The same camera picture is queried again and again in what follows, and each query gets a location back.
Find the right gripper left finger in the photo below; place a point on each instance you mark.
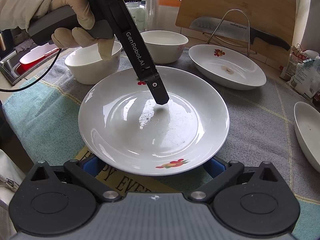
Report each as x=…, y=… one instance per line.
x=83, y=173

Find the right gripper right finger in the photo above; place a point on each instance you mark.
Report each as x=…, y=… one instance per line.
x=224, y=175

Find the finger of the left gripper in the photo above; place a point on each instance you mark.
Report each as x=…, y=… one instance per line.
x=151, y=77

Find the white bowl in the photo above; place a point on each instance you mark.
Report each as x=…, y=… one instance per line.
x=89, y=68
x=164, y=46

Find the white floral plate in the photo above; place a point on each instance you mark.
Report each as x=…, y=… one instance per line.
x=307, y=131
x=227, y=67
x=122, y=125

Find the gloved left hand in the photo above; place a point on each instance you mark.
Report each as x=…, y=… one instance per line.
x=19, y=13

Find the glass jar green lid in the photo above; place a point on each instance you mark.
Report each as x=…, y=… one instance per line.
x=137, y=11

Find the tall plastic wrap roll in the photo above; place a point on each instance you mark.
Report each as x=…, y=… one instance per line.
x=151, y=14

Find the red white sink basket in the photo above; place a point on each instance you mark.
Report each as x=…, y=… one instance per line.
x=35, y=56

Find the red white snack bag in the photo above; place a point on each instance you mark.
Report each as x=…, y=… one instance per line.
x=297, y=55

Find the white seasoning bag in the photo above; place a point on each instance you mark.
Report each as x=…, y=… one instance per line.
x=306, y=79

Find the bamboo cutting board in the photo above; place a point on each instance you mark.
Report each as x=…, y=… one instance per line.
x=275, y=17

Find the kitchen knife black handle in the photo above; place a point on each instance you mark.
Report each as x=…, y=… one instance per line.
x=268, y=38

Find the metal wire rack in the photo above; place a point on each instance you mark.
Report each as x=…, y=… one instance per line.
x=222, y=27

